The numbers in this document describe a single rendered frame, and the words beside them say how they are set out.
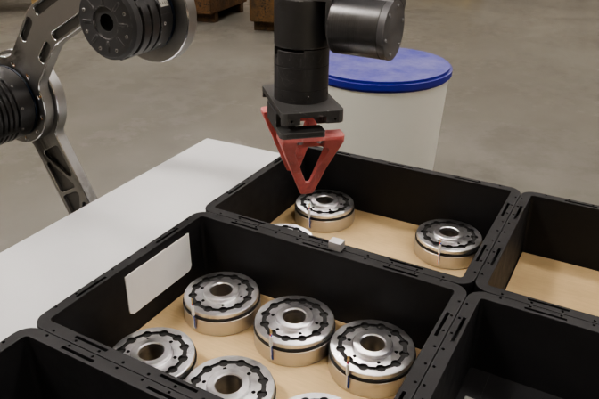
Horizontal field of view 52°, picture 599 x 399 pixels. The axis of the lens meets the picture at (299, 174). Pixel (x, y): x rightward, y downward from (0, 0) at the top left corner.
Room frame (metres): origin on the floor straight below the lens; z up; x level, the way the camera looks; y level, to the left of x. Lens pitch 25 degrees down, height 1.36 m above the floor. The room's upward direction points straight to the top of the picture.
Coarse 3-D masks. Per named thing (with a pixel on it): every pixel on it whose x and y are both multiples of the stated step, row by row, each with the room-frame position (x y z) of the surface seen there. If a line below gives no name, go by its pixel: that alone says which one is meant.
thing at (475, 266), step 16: (368, 160) 0.98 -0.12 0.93; (384, 160) 0.98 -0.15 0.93; (256, 176) 0.91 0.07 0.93; (432, 176) 0.92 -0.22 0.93; (448, 176) 0.91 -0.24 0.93; (512, 192) 0.85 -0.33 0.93; (208, 208) 0.80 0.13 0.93; (512, 208) 0.80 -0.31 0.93; (256, 224) 0.75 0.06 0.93; (272, 224) 0.75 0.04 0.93; (496, 224) 0.75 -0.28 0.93; (320, 240) 0.71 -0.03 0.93; (368, 256) 0.67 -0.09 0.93; (384, 256) 0.67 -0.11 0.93; (480, 256) 0.67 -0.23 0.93; (416, 272) 0.64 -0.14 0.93; (432, 272) 0.64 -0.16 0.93; (464, 288) 0.61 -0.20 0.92
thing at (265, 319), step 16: (272, 304) 0.67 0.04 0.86; (288, 304) 0.66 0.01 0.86; (304, 304) 0.66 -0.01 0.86; (320, 304) 0.66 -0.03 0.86; (256, 320) 0.63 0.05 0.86; (272, 320) 0.63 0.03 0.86; (320, 320) 0.63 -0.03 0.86; (272, 336) 0.60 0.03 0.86; (288, 336) 0.60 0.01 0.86; (304, 336) 0.60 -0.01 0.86; (320, 336) 0.60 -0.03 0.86
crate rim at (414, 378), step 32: (192, 224) 0.76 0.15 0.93; (224, 224) 0.76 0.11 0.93; (128, 256) 0.67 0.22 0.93; (352, 256) 0.67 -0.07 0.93; (96, 288) 0.61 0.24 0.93; (448, 288) 0.60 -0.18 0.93; (448, 320) 0.54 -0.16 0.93; (96, 352) 0.49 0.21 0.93; (160, 384) 0.45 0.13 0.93; (192, 384) 0.45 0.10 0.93; (416, 384) 0.45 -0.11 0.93
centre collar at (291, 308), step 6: (288, 306) 0.65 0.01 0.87; (294, 306) 0.65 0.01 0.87; (300, 306) 0.65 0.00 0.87; (282, 312) 0.64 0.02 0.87; (288, 312) 0.65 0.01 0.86; (294, 312) 0.65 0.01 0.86; (300, 312) 0.65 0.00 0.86; (306, 312) 0.64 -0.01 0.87; (276, 318) 0.63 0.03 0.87; (282, 318) 0.63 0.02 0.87; (306, 318) 0.63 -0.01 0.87; (312, 318) 0.63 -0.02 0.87; (282, 324) 0.62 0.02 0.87; (288, 324) 0.62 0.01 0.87; (294, 324) 0.62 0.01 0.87; (300, 324) 0.62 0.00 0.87; (306, 324) 0.62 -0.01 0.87; (288, 330) 0.61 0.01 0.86; (294, 330) 0.61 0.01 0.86
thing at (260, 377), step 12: (216, 360) 0.56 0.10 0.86; (228, 360) 0.56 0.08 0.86; (240, 360) 0.56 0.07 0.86; (252, 360) 0.56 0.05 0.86; (192, 372) 0.54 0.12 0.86; (204, 372) 0.54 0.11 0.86; (252, 372) 0.54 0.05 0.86; (264, 372) 0.54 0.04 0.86; (204, 384) 0.52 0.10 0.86; (252, 384) 0.52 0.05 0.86; (264, 384) 0.52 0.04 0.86; (252, 396) 0.50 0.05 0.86; (264, 396) 0.50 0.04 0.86
